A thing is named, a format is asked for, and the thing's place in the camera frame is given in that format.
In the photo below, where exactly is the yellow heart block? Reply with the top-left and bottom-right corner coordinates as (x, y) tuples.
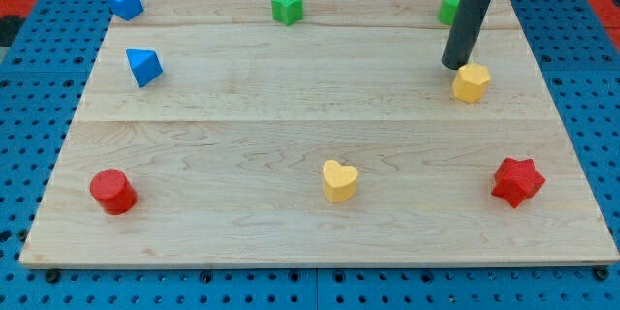
(323, 160), (359, 203)

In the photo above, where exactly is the wooden board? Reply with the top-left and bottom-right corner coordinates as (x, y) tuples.
(20, 0), (619, 269)

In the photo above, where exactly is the green star block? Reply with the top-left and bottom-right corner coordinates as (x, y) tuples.
(271, 0), (304, 25)

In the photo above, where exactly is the yellow hexagon block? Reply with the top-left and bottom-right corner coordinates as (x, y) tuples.
(452, 63), (491, 103)

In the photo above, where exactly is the blue triangular prism block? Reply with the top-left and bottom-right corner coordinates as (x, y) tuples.
(126, 48), (163, 87)

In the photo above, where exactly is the green cylinder block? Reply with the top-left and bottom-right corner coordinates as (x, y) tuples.
(438, 0), (460, 26)

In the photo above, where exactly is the red cylinder block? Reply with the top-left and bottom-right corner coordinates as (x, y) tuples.
(89, 169), (138, 215)

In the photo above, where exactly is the red star block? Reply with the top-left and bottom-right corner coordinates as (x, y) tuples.
(491, 157), (546, 208)

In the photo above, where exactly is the blue cube block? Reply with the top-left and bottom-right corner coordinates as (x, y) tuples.
(108, 0), (143, 21)

